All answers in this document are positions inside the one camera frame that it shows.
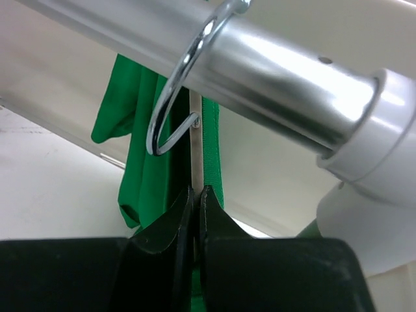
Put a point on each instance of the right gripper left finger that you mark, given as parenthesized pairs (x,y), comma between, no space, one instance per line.
(164,253)

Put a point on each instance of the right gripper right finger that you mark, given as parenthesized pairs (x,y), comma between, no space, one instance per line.
(227,266)

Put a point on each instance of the green t shirt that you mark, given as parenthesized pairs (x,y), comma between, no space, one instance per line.
(151,184)

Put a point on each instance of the metal clothes rack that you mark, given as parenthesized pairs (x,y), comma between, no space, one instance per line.
(358,123)

